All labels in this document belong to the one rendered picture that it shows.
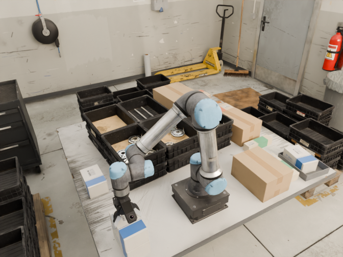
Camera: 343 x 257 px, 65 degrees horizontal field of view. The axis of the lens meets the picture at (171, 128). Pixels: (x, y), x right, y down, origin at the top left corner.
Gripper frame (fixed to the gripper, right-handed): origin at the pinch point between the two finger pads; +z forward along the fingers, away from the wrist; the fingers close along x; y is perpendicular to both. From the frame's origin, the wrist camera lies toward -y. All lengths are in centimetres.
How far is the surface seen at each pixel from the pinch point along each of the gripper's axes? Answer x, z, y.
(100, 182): 0.4, 6.4, 43.6
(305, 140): -181, 32, 23
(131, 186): -16.6, 12.2, 34.9
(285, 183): -95, 8, -19
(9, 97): 36, -1, 200
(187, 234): -27.8, 15.4, -11.4
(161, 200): -28.0, 15.4, 17.2
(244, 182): -79, 12, -1
